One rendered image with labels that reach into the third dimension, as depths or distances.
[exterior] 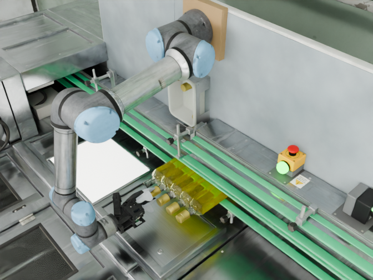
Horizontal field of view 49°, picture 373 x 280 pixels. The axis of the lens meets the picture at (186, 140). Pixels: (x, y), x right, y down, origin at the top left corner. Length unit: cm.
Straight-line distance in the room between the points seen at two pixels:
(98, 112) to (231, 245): 81
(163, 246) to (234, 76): 71
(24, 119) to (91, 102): 111
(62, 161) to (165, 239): 52
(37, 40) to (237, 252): 159
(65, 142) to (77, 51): 98
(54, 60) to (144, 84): 102
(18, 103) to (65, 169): 86
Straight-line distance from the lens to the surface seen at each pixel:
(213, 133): 168
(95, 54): 233
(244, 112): 164
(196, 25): 154
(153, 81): 129
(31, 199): 200
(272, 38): 142
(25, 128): 230
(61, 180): 146
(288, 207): 144
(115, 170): 196
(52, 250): 177
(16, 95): 221
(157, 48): 145
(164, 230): 168
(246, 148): 162
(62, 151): 139
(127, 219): 155
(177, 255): 160
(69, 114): 122
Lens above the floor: 180
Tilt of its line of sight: 31 degrees down
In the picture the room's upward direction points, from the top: 119 degrees counter-clockwise
